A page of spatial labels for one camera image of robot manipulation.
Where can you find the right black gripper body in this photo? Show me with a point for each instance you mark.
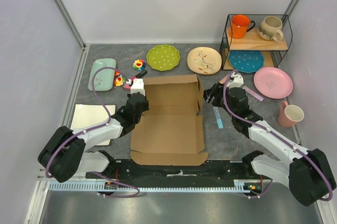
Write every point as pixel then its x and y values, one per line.
pixel 226 94

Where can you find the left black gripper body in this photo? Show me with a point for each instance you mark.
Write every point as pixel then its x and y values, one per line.
pixel 145 108

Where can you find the brown cardboard box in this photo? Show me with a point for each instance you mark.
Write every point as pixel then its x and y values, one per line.
pixel 171 131

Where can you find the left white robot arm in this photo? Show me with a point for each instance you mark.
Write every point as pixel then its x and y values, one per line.
pixel 64 154

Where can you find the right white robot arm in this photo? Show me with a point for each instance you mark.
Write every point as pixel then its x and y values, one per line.
pixel 306 173

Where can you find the purple highlighter pen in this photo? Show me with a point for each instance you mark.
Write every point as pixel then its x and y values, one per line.
pixel 253 94

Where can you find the orange highlighter pen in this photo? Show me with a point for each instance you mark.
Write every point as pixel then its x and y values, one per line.
pixel 223 80

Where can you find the light blue highlighter pen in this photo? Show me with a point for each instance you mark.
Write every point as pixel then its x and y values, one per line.
pixel 218 117

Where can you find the pink eraser block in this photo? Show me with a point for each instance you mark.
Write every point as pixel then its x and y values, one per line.
pixel 127 86

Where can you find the cream bird pattern plate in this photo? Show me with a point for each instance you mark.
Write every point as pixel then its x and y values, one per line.
pixel 204 60

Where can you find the blue polka dot plate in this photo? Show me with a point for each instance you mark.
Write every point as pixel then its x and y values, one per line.
pixel 246 61

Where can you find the pink round plate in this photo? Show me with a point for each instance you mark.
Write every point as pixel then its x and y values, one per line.
pixel 273 83

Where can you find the light teal rectangular tray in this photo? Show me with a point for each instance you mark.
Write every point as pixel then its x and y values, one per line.
pixel 104 79

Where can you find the white square plate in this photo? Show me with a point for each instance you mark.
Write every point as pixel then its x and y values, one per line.
pixel 88 115

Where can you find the pink black highlighter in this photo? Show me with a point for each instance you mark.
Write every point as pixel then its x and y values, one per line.
pixel 140 74

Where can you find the rainbow smiling flower toy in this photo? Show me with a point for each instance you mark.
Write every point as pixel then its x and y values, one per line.
pixel 139 65

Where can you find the pink mug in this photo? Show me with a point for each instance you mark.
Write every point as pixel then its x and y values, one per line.
pixel 290 115

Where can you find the green polka dot plate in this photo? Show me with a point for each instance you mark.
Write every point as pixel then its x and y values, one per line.
pixel 163 57

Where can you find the orange mug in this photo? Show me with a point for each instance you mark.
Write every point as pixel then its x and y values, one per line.
pixel 240 25

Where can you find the beige ceramic mug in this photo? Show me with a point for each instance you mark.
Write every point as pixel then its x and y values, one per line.
pixel 271 29

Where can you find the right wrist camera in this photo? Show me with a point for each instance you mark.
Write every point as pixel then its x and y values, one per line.
pixel 236 80

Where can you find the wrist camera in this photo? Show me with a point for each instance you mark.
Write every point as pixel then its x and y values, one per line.
pixel 136 86
pixel 236 80

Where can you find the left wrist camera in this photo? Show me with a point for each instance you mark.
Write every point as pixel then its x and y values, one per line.
pixel 136 86

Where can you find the small flower keychain toy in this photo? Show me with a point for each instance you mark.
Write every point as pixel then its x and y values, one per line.
pixel 119 79

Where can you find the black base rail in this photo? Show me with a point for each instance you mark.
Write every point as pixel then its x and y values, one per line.
pixel 210 174

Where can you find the black wire wooden shelf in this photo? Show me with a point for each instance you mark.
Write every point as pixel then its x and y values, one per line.
pixel 274 51

